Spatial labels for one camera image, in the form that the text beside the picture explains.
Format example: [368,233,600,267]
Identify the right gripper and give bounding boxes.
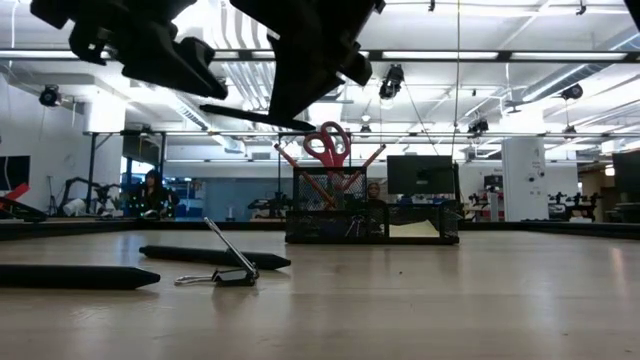
[229,0,386,121]

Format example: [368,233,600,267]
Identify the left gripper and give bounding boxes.
[29,0,229,100]

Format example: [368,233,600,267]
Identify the red-handled scissors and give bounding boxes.
[302,120,354,169]

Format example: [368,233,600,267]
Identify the black binder clip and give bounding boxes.
[174,216,261,288]
[344,214,371,239]

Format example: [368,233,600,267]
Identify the black mesh desk organizer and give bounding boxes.
[284,166,460,246]

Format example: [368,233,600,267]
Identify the black ceiling spotlight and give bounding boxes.
[560,83,585,102]
[38,83,62,108]

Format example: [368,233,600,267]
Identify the black computer monitor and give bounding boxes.
[386,154,457,197]

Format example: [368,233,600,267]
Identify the white pillar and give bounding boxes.
[501,137,550,223]

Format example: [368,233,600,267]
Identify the dark large monitor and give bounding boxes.
[612,149,640,224]

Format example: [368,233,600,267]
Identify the black hanging ceiling camera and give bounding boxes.
[378,63,405,100]

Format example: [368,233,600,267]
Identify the thin hanging cable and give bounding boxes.
[449,0,461,159]

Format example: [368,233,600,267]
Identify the black wall screen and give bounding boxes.
[0,154,32,192]

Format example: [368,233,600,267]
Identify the black metal table frame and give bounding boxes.
[0,218,640,242]

